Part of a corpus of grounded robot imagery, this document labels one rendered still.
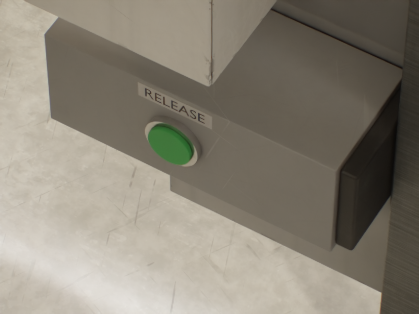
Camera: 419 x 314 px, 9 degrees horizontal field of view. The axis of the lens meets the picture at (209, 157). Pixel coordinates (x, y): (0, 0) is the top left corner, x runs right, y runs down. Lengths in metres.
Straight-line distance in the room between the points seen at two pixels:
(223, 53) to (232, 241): 1.58
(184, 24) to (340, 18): 0.24
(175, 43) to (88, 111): 0.27
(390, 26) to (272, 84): 0.08
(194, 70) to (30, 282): 1.56
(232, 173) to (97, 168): 1.43
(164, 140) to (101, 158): 1.44
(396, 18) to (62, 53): 0.20
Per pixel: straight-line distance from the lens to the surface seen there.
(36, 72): 3.02
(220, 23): 1.27
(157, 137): 1.50
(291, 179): 1.48
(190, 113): 1.48
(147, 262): 2.85
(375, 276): 1.67
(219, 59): 1.29
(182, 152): 1.50
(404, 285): 1.58
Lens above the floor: 2.34
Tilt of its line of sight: 53 degrees down
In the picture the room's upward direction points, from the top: straight up
